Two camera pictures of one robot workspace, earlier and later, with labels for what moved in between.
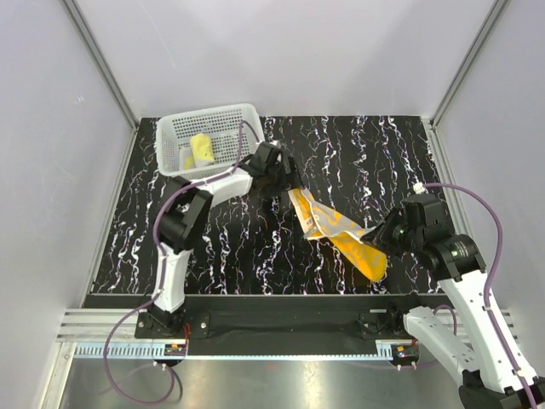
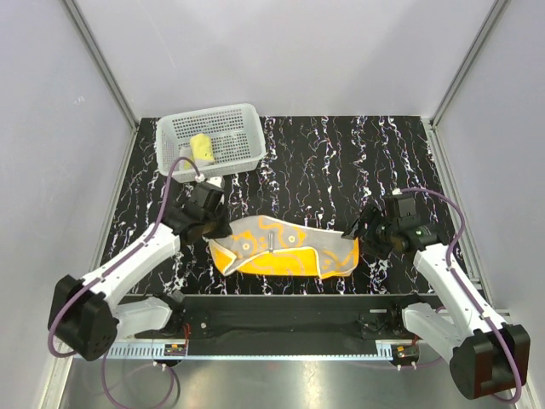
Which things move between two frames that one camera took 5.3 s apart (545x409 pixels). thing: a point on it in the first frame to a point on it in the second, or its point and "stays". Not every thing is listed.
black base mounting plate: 278,325 stays
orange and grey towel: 317,220 to 269,246
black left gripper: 289,182 to 225,230
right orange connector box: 405,352 stays
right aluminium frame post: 495,11 stays
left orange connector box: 174,349 stays
